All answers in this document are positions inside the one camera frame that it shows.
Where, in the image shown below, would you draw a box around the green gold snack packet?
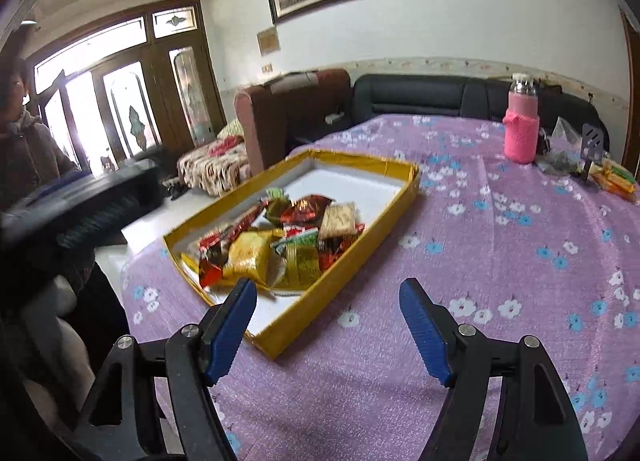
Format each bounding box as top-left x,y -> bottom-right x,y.
271,228 -> 321,292

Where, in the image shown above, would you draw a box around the red candy wrapper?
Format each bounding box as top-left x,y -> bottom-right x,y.
198,226 -> 232,288

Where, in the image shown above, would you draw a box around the person in brown coat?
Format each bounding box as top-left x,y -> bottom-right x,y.
1,58 -> 80,212

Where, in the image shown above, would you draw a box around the purple floral tablecloth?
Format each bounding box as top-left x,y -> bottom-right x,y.
122,115 -> 639,460

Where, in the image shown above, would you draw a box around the patterned blanket daybed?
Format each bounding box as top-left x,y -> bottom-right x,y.
177,120 -> 252,198

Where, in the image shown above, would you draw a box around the wooden glass door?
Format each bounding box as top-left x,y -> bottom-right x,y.
26,0 -> 226,175

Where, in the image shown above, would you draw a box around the large yellow snack bag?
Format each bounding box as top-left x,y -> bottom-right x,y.
222,231 -> 272,285

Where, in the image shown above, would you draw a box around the yellow cardboard tray box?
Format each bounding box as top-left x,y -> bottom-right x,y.
163,150 -> 420,359

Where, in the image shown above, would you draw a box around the green small snack packet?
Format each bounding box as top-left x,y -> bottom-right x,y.
265,187 -> 288,200

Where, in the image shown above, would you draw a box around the orange green snack packs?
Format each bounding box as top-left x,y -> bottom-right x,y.
589,158 -> 638,203

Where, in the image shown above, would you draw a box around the dark red foil snack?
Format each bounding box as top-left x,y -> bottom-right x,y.
279,194 -> 334,226

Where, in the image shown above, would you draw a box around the clear plastic bag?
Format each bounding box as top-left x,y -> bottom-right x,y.
535,117 -> 582,177

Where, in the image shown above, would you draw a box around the red snack packet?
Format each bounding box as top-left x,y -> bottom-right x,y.
318,224 -> 366,271

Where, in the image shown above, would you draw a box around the maroon armchair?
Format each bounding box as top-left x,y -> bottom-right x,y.
234,69 -> 352,175

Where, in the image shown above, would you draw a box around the beige cracker packet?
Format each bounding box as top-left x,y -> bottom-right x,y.
318,202 -> 358,241

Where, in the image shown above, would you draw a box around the black phone stand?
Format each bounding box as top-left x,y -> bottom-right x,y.
580,123 -> 604,180

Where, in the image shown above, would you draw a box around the pink knit-sleeved bottle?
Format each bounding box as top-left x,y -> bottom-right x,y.
502,73 -> 540,165

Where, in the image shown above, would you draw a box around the black leather sofa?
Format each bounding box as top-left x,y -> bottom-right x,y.
349,74 -> 610,150

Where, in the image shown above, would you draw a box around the small framed wall plaque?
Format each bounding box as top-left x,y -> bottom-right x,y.
256,26 -> 280,57

